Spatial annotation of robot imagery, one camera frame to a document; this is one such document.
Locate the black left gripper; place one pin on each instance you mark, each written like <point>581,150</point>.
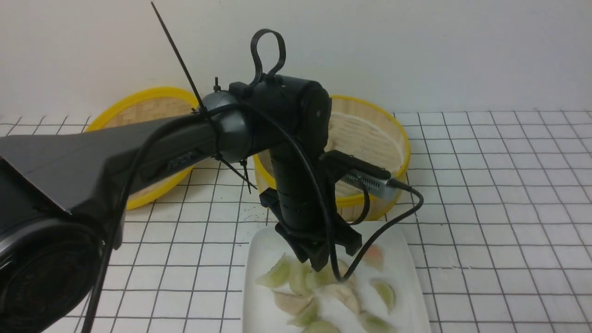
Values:
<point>301,223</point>

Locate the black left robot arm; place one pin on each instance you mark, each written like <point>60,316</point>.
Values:
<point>63,197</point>

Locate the green dumpling plate far left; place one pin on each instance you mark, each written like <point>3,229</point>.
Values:
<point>277,276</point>

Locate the green dumpling plate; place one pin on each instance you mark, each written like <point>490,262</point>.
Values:
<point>277,276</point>
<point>385,292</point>
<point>314,281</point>
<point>307,316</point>

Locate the green dumpling plate middle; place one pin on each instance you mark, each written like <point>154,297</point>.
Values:
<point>314,281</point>

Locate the pink dumpling on plate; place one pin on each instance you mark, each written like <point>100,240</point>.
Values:
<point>374,258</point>

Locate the beige dumpling plate lower left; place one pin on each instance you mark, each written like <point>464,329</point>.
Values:
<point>290,303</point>

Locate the green dumpling plate bottom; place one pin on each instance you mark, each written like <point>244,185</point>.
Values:
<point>307,316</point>

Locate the white square plate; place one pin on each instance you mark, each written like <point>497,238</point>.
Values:
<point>260,314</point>

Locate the green dumpling plate right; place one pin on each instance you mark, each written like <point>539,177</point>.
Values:
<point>385,292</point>

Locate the green dumpling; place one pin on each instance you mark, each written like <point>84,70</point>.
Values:
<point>297,279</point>
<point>373,324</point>
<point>321,326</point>

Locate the white steamer liner paper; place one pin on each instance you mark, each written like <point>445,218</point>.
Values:
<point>368,134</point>

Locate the green dumpling bottom centre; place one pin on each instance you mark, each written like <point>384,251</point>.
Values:
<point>321,326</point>

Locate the bamboo steamer basket yellow rim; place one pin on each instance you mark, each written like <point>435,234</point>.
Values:
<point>349,200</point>

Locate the green dumpling bottom right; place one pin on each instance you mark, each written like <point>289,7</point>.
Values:
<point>373,324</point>

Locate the white checkered tablecloth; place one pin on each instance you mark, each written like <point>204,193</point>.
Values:
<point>502,243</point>

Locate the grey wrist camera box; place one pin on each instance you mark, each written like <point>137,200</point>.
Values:
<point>347,169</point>

